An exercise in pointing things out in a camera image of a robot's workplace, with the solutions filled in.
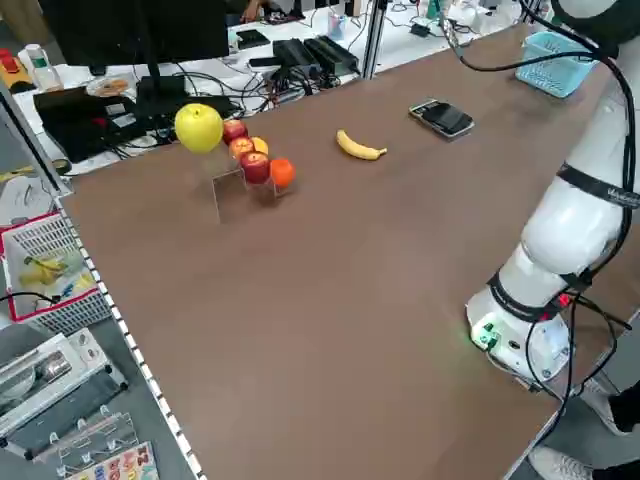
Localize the yellow banana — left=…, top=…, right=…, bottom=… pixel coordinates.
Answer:
left=335, top=129, right=389, bottom=162

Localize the silver kitchen scale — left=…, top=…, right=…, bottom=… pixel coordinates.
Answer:
left=408, top=98, right=475, bottom=139

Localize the white basket with red trim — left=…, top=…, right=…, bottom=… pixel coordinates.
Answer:
left=0, top=212, right=114, bottom=336

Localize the blue plastic basket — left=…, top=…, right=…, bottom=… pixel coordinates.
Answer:
left=514, top=30, right=601, bottom=99

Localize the orange fruit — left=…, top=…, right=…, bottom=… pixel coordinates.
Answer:
left=269, top=158, right=297, bottom=189

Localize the red apple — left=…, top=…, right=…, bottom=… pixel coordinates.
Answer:
left=228, top=137, right=256, bottom=161
left=239, top=151, right=272, bottom=185
left=222, top=119, right=250, bottom=146

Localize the clear acrylic fruit stand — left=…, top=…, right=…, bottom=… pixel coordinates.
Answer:
left=197, top=144, right=301, bottom=224

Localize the large yellow apple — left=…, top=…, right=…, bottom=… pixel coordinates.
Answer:
left=174, top=103, right=225, bottom=155

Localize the black power supply box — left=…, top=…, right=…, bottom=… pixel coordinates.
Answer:
left=303, top=35, right=361, bottom=74
left=272, top=38, right=321, bottom=69

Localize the small black box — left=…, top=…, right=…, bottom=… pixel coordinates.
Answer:
left=235, top=28, right=271, bottom=50

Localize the person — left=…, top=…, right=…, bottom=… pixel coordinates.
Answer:
left=528, top=379, right=640, bottom=480
left=224, top=0, right=266, bottom=24

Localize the plate of snacks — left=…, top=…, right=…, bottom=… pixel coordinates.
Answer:
left=85, top=77, right=132, bottom=99

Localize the black laptop case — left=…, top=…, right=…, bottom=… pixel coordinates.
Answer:
left=33, top=85, right=141, bottom=164

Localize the black monitor with stand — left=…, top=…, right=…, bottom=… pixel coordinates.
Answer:
left=38, top=0, right=230, bottom=119

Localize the clear acrylic holder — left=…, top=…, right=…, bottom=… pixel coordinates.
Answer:
left=29, top=404, right=141, bottom=469

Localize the colourful number puzzle board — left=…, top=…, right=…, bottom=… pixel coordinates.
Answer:
left=62, top=442, right=157, bottom=480

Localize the white bottle green label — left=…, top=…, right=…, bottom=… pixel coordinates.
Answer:
left=17, top=43, right=64, bottom=92

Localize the red and yellow button box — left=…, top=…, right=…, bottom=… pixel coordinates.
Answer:
left=0, top=48, right=25, bottom=76

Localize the aluminium frame post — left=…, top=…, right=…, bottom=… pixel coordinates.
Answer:
left=362, top=0, right=389, bottom=80

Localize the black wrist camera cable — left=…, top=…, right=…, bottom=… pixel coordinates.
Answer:
left=438, top=9, right=609, bottom=72

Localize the metal appliance with white frame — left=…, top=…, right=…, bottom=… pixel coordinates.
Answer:
left=0, top=332, right=129, bottom=449

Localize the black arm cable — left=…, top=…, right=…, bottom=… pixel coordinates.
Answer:
left=517, top=0, right=640, bottom=401

